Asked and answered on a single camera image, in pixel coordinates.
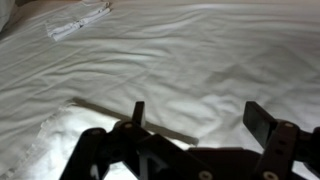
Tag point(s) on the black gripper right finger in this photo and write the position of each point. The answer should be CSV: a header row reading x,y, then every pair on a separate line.
x,y
276,143

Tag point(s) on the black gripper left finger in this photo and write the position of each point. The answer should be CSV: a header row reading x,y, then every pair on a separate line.
x,y
133,150

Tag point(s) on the small folded white towel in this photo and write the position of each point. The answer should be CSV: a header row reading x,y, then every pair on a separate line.
x,y
78,23

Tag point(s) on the mattress with white sheet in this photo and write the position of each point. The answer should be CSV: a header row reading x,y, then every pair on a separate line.
x,y
200,60

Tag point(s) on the crumpled pale grey duvet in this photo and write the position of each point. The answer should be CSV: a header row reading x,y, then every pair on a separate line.
x,y
5,11

